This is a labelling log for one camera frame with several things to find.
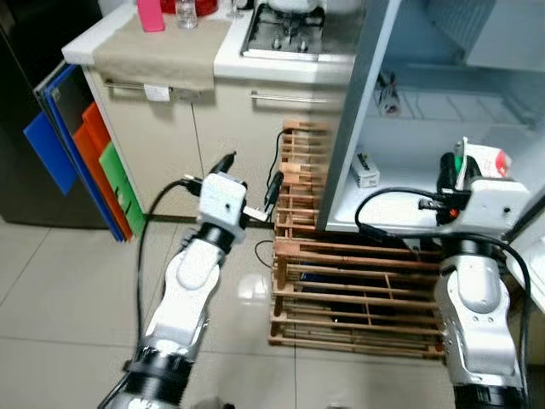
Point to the pink lidded container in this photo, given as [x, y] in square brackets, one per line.
[151, 15]

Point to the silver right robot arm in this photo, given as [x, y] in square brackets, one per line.
[477, 307]

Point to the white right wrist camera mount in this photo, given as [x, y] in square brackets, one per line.
[494, 204]

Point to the blue cutting board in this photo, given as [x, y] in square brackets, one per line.
[47, 145]

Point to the wooden slatted rack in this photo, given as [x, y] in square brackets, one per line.
[358, 290]

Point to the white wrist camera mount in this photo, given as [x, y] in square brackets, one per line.
[494, 204]
[223, 200]

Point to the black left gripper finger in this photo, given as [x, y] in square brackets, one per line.
[223, 163]
[273, 189]

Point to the red coffee machine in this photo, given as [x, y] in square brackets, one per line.
[204, 5]

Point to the steel gas stove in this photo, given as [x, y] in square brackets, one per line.
[289, 38]

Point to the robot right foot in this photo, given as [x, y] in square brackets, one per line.
[335, 406]

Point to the grey mini fridge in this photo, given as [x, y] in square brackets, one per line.
[409, 145]

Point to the white paper tag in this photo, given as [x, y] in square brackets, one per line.
[157, 93]

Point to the beige table runner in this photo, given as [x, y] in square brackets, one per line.
[153, 60]

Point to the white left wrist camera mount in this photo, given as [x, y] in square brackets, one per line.
[223, 200]

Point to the green cutting board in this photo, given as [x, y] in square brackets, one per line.
[119, 183]

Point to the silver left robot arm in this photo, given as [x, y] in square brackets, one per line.
[192, 290]

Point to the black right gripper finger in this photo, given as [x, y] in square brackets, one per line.
[448, 175]

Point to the orange cutting board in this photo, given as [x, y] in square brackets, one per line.
[94, 162]

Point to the red white drink carton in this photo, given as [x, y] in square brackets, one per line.
[485, 160]

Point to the beige kitchen cabinet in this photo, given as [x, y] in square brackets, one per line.
[221, 145]

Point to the clear water bottle blue cap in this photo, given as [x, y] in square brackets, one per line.
[186, 15]

